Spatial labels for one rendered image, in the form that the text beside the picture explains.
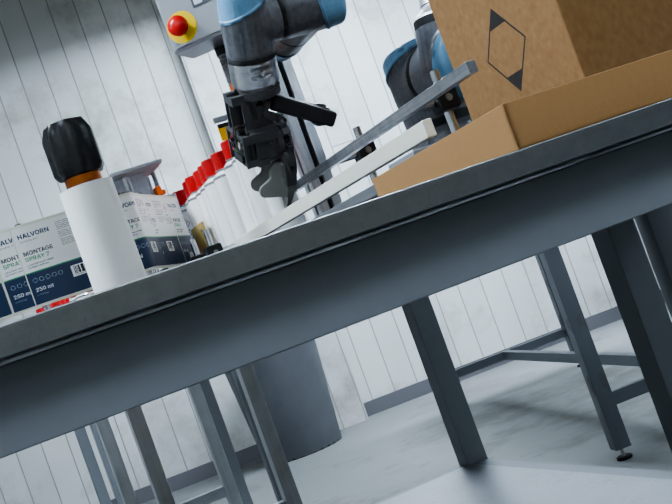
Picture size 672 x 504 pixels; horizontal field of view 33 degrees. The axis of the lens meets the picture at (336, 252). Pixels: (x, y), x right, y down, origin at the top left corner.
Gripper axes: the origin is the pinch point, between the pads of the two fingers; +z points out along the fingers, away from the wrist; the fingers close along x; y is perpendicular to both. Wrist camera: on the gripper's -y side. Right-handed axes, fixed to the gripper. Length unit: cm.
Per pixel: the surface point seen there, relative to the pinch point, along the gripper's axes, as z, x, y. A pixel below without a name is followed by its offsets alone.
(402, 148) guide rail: -26, 52, 5
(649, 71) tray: -42, 87, -1
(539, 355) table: 199, -196, -174
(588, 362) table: 116, -77, -112
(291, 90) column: -7.6, -28.2, -14.5
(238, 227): 13.4, -24.2, 1.8
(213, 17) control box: -21.2, -40.0, -6.3
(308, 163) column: 4.1, -21.0, -12.6
